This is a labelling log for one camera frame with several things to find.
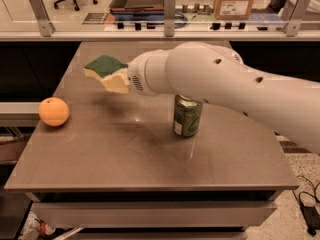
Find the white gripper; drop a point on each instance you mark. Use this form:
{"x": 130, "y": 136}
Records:
{"x": 137, "y": 74}

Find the green and yellow sponge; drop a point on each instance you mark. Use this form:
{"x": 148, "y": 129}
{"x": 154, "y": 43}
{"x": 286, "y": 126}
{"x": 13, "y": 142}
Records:
{"x": 103, "y": 66}

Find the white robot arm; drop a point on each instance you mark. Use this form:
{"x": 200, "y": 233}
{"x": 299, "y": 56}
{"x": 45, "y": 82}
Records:
{"x": 214, "y": 75}

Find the orange fruit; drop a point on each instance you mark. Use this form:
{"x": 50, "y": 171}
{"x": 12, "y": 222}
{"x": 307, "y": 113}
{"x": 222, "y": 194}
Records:
{"x": 53, "y": 111}

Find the green soda can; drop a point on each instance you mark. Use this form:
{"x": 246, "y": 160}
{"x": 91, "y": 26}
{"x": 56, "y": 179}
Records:
{"x": 187, "y": 114}

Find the cardboard box with label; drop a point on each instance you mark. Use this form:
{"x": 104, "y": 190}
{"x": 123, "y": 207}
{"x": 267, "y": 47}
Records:
{"x": 232, "y": 9}

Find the white plastic bag under table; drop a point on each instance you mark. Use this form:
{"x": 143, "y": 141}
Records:
{"x": 34, "y": 228}

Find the left metal glass bracket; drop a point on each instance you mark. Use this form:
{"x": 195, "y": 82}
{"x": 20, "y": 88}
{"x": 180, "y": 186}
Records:
{"x": 45, "y": 26}

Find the metal glass bracket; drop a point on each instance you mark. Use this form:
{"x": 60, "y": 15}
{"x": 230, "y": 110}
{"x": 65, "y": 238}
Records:
{"x": 169, "y": 18}
{"x": 45, "y": 26}
{"x": 292, "y": 16}

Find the middle metal glass bracket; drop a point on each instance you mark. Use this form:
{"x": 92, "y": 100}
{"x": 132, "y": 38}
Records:
{"x": 169, "y": 18}

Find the right metal glass bracket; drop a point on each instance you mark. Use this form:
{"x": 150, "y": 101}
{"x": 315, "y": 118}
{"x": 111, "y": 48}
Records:
{"x": 292, "y": 16}

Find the black power adapter with cable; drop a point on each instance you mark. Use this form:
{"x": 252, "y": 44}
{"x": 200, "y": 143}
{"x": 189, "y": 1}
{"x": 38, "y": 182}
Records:
{"x": 310, "y": 213}

